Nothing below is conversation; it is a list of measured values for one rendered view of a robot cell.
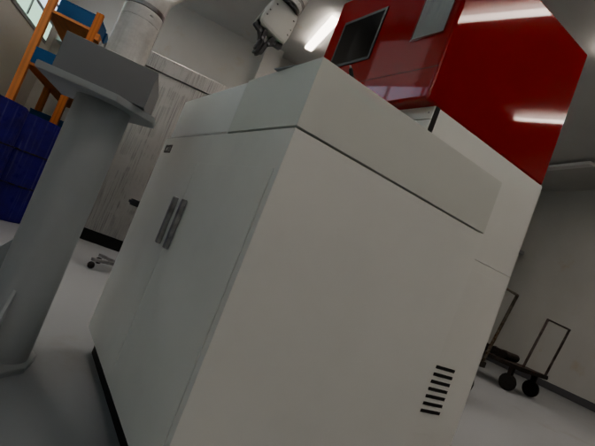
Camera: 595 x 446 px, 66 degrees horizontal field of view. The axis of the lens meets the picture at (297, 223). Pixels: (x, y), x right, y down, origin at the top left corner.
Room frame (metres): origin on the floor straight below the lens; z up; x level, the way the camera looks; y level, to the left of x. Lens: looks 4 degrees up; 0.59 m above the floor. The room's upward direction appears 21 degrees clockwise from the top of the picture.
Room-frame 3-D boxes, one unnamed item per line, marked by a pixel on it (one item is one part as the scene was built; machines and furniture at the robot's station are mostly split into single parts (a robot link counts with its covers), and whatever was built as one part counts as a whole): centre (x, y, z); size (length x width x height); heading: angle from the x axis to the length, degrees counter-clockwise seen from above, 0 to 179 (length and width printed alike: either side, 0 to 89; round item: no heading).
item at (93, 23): (5.76, 3.32, 1.15); 2.48 x 0.69 x 2.29; 16
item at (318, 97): (1.16, -0.11, 0.89); 0.62 x 0.35 x 0.14; 121
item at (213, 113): (1.41, 0.35, 0.89); 0.55 x 0.09 x 0.14; 31
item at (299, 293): (1.42, 0.06, 0.41); 0.96 x 0.64 x 0.82; 31
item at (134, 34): (1.36, 0.67, 1.02); 0.19 x 0.19 x 0.18
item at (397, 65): (1.99, -0.35, 1.52); 0.81 x 0.75 x 0.60; 31
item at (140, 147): (4.95, 1.48, 0.95); 1.47 x 1.16 x 1.90; 105
